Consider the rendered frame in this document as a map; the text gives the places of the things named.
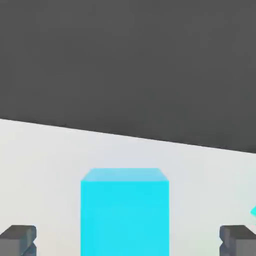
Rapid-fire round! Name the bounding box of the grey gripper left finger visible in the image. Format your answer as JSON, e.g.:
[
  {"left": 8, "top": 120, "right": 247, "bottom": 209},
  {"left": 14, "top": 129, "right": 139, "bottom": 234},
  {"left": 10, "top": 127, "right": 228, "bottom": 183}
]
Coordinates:
[{"left": 0, "top": 224, "right": 38, "bottom": 256}]

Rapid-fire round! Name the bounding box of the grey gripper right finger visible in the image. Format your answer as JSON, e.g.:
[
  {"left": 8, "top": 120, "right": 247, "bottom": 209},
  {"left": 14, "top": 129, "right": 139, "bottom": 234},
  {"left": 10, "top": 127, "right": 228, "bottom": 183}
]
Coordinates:
[{"left": 219, "top": 224, "right": 256, "bottom": 256}]

